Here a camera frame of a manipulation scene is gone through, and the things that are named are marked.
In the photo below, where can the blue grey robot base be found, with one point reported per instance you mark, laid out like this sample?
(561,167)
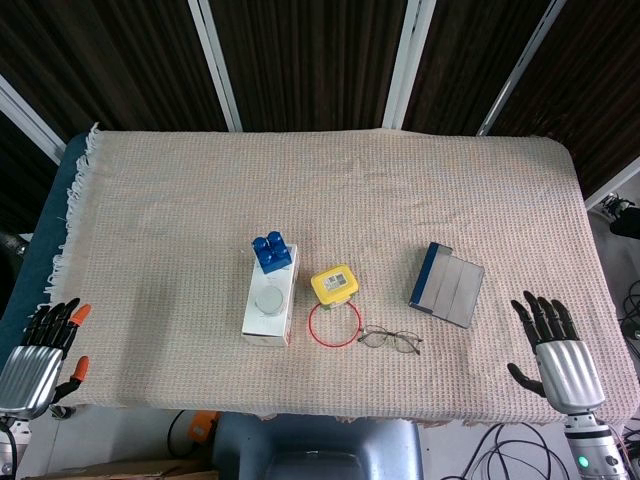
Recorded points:
(320,445)

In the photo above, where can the blue building block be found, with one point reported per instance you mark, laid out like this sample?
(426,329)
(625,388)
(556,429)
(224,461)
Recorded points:
(272,255)

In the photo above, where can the caster wheel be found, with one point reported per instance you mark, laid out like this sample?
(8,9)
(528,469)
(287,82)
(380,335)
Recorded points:
(62,412)

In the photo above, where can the white frame post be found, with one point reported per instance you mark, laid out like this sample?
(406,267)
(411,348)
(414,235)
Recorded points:
(520,70)
(215,65)
(27,117)
(615,187)
(407,65)

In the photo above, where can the thin-framed eyeglasses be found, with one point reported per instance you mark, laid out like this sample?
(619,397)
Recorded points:
(372,338)

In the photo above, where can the blue and grey case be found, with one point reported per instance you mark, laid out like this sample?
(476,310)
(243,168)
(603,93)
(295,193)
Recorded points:
(450,287)

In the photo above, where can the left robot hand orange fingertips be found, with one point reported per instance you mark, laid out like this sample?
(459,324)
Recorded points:
(30,370)

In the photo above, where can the black shoe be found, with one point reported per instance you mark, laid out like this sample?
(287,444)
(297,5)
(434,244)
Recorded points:
(626,222)

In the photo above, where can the orange device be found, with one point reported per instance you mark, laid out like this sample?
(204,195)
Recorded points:
(202,427)

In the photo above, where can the beige woven fringed cloth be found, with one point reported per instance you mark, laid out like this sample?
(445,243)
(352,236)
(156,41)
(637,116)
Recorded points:
(350,200)

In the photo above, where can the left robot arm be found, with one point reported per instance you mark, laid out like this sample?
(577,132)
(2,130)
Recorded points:
(10,425)

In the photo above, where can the small yellow box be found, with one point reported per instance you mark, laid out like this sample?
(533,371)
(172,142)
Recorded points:
(334,284)

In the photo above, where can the white cardboard box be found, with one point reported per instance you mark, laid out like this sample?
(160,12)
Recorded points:
(267,327)

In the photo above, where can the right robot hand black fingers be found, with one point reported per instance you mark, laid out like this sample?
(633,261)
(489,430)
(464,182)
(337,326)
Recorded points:
(570,372)

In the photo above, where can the brown cardboard box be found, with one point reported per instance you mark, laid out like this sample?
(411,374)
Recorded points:
(125,471)

